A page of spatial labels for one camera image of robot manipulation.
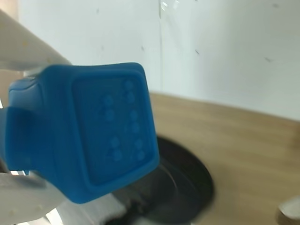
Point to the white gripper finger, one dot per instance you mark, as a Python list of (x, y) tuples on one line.
[(21, 47), (21, 201)]

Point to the blue cube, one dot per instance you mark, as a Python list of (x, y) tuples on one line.
[(93, 131)]

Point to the white paper sheet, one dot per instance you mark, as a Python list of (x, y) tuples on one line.
[(93, 30)]

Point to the black round base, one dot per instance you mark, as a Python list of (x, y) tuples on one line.
[(182, 182)]

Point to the brown table grommet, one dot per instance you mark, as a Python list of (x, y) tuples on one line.
[(290, 212)]

